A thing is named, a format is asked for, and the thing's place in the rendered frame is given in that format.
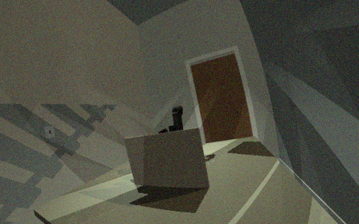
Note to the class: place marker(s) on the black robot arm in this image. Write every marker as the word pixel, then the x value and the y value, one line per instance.
pixel 176 113

